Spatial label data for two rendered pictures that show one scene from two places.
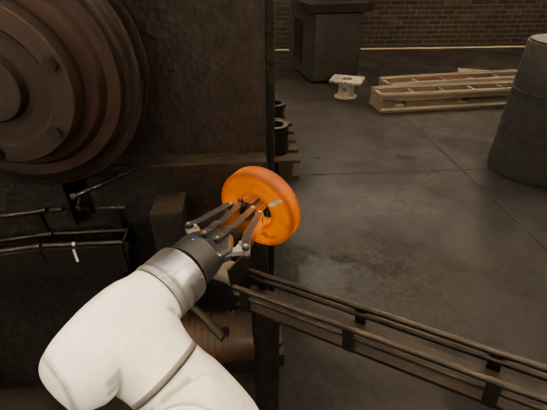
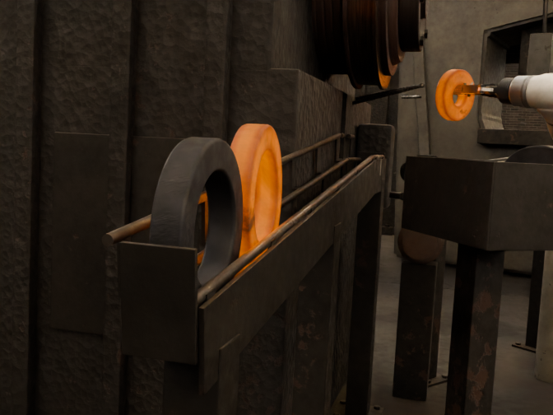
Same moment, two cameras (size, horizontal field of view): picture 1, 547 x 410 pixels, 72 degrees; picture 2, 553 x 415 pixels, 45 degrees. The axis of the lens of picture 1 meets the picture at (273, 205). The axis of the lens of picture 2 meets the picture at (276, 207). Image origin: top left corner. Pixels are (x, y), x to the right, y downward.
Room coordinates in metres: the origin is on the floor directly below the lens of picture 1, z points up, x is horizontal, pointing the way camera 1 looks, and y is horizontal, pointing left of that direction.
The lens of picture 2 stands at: (0.38, 2.19, 0.73)
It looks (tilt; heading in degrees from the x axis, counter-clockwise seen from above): 5 degrees down; 290
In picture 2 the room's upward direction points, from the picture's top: 3 degrees clockwise
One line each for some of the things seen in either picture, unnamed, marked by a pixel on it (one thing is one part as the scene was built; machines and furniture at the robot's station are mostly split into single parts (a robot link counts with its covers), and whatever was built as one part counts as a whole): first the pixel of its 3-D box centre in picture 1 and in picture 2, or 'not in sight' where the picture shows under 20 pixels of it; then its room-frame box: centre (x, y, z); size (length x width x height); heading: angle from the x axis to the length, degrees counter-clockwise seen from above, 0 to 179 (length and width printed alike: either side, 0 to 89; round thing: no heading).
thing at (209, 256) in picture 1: (204, 250); (501, 90); (0.46, 0.11, 0.92); 0.09 x 0.08 x 0.07; 149
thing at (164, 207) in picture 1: (175, 239); (373, 165); (0.79, 0.26, 0.68); 0.11 x 0.08 x 0.24; 4
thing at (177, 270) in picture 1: (172, 281); (524, 91); (0.39, 0.14, 0.91); 0.09 x 0.06 x 0.09; 59
